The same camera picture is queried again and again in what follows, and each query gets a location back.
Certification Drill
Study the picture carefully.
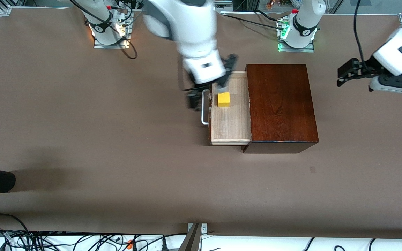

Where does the yellow cube block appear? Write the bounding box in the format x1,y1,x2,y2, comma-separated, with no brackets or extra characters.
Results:
217,92,231,108

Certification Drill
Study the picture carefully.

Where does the wooden drawer with white handle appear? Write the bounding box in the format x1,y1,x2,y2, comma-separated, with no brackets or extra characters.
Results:
201,69,252,146

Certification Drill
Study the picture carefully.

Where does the dark wooden drawer cabinet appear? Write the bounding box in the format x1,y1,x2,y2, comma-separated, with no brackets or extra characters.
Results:
241,64,319,154

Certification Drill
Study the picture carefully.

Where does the black equipment box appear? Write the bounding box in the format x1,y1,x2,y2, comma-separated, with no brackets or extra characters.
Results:
232,0,254,11

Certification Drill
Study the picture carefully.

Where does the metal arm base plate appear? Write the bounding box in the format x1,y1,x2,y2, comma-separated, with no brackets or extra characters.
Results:
94,9,132,49
278,17,315,53

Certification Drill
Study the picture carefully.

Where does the silver mounting bracket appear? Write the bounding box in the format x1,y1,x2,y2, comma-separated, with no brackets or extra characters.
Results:
187,223,208,233

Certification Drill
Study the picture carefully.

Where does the dark aluminium profile post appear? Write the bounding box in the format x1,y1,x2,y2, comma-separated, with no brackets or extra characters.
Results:
178,223,202,251

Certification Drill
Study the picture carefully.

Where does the black cable loop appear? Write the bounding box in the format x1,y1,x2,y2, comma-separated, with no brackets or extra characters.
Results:
0,213,30,241

